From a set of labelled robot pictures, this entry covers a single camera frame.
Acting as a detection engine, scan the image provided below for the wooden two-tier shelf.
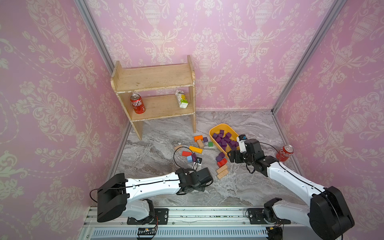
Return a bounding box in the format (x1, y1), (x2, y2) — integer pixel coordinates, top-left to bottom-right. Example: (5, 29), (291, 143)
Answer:
(111, 55), (197, 140)

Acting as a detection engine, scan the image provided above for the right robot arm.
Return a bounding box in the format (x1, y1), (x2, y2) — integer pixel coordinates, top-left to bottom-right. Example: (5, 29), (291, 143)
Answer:
(228, 135), (355, 240)

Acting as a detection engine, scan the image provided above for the red brick pair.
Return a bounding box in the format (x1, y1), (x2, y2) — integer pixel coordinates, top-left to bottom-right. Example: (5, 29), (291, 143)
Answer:
(217, 158), (228, 168)

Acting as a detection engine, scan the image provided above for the tan wood brick upright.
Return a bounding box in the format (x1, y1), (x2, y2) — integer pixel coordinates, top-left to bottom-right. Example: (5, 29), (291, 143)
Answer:
(197, 140), (205, 149)

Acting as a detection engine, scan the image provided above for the aluminium front rail frame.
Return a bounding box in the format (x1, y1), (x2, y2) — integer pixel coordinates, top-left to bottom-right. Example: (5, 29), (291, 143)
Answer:
(78, 206), (319, 240)

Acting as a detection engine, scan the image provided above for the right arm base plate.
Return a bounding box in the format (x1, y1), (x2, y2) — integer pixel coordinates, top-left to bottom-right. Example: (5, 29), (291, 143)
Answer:
(245, 208), (292, 227)

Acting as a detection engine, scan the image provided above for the red cola can on shelf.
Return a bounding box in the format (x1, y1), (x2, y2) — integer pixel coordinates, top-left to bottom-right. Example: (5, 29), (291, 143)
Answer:
(130, 93), (146, 114)

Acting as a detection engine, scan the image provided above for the red cola can on table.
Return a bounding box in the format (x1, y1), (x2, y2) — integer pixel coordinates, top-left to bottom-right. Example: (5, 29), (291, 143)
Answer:
(276, 145), (294, 162)

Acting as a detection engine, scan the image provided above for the yellow long brick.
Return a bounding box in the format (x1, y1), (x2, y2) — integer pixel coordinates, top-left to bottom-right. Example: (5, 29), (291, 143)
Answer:
(189, 146), (203, 154)

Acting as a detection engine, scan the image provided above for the tan wood brick left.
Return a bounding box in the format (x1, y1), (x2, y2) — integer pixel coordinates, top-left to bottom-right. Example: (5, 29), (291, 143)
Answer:
(174, 145), (183, 151)

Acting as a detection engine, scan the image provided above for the natural wood plank brick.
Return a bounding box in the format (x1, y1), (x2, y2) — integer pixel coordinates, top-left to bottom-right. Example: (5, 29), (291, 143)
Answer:
(216, 165), (229, 180)

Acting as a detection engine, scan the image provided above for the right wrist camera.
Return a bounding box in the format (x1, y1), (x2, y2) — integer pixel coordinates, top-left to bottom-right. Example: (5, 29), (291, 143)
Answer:
(237, 135), (247, 153)

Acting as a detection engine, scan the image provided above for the red flat brick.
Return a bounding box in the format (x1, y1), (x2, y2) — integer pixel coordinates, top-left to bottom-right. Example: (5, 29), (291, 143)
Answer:
(182, 151), (193, 157)

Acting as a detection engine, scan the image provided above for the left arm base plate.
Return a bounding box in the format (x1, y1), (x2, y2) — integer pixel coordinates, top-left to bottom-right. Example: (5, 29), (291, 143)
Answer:
(127, 208), (169, 225)

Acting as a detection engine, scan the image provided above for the yellow plastic storage bin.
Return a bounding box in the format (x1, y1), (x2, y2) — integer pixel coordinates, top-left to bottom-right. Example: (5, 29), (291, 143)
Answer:
(209, 124), (239, 159)

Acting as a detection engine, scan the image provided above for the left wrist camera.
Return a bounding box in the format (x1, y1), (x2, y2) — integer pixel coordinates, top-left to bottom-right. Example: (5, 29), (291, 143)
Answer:
(195, 157), (203, 166)

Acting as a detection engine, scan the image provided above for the green white juice carton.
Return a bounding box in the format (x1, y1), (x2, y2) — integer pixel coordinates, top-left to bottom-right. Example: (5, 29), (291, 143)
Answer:
(175, 90), (189, 109)

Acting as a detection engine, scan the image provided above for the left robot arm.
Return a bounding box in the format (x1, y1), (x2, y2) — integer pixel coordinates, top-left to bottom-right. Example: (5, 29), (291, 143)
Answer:
(95, 168), (214, 224)

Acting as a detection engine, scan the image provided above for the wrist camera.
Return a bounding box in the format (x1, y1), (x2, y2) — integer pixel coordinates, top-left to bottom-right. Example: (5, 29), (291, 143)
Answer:
(195, 157), (203, 166)
(237, 135), (247, 153)

